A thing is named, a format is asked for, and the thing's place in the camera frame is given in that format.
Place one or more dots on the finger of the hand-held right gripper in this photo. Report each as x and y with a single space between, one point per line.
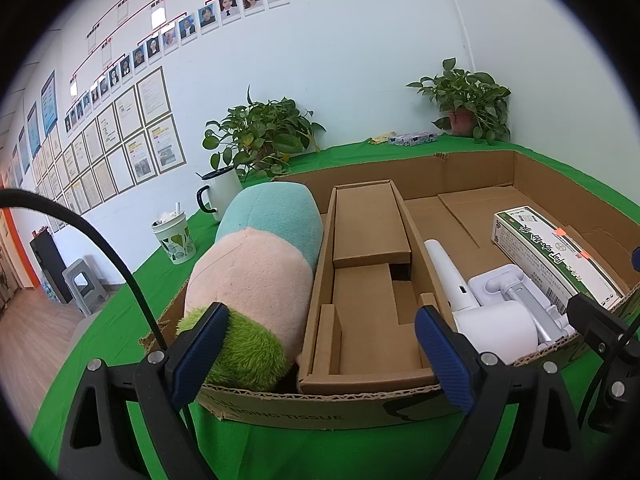
590 317
636 259

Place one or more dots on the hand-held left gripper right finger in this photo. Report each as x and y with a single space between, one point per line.
442 360

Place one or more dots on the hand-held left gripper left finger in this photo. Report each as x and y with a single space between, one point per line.
200 355

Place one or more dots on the green and white carton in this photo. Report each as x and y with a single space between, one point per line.
550 250

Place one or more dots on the teal and pink plush toy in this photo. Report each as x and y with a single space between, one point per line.
250 280

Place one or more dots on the small brown cardboard box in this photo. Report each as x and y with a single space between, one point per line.
370 225

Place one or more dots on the large cardboard box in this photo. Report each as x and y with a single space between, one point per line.
475 180

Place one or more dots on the leaf-print paper cup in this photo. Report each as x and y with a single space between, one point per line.
175 245

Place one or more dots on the green tablecloth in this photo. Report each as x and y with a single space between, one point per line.
325 450

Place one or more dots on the tissue packet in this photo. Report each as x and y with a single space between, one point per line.
412 138

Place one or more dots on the yellow packet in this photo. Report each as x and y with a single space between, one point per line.
380 139

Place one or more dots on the large leafy potted plant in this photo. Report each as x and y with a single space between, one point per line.
260 130

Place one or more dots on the potted plant in terracotta pot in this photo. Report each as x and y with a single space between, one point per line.
465 90

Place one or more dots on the blue wall board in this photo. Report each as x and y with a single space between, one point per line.
23 150
48 102
33 130

